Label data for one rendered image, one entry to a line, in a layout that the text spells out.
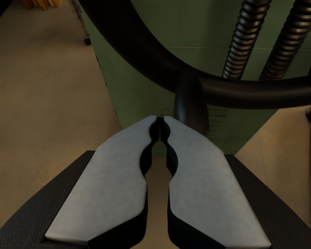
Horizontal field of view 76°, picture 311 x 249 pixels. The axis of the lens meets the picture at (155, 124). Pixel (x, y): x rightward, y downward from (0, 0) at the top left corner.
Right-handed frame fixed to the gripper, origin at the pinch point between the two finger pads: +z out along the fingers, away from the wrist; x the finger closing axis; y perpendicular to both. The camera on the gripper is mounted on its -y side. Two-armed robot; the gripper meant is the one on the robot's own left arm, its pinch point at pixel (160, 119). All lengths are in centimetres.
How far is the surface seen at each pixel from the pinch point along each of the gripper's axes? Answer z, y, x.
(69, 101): 82, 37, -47
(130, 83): 32.4, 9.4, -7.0
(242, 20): 10.9, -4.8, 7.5
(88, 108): 78, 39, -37
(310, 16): 10.0, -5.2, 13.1
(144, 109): 37.8, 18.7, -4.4
